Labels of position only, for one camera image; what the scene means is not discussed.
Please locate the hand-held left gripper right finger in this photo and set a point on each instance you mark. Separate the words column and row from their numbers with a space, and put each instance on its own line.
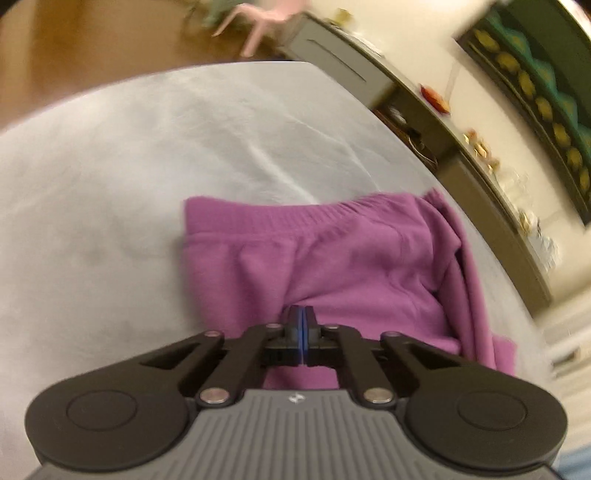
column 308, row 330

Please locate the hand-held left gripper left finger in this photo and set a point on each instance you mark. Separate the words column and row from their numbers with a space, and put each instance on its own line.
column 295, row 330

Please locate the purple knit pants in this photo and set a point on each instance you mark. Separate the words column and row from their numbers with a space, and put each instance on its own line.
column 351, row 258

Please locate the long grey TV cabinet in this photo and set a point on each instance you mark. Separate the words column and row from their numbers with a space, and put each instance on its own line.
column 485, row 203

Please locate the gold ingot ornament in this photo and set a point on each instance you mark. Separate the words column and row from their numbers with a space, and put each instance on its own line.
column 527, row 220

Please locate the small gold ornament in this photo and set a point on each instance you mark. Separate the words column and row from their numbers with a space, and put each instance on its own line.
column 471, row 137
column 495, row 164

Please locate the white storage box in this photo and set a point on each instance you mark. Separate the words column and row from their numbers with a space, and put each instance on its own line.
column 545, row 249

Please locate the wide gold ornament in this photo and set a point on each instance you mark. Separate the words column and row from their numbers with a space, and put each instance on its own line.
column 482, row 148

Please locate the group of clear glass cups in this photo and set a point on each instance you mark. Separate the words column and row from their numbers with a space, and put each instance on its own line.
column 515, row 184

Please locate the red fruit plate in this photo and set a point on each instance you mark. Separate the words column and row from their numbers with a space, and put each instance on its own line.
column 435, row 98

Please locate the pink plastic child chair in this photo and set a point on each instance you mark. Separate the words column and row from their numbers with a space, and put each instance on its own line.
column 263, row 14

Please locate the green plastic child chair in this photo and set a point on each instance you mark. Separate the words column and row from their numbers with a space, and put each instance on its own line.
column 217, row 9

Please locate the wall TV with patterned cover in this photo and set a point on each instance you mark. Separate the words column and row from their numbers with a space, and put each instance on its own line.
column 545, row 92

